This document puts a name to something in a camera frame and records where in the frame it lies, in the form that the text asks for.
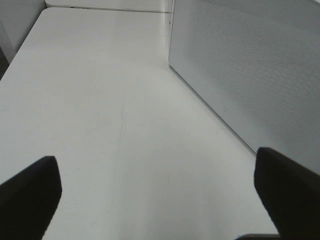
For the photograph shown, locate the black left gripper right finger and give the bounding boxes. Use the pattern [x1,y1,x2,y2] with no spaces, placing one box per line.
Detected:
[254,147,320,240]

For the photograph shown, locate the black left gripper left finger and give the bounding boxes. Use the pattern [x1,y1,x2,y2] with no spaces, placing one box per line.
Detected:
[0,156,62,240]

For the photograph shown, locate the white microwave door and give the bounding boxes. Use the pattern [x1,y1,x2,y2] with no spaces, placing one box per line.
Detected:
[168,0,320,173]

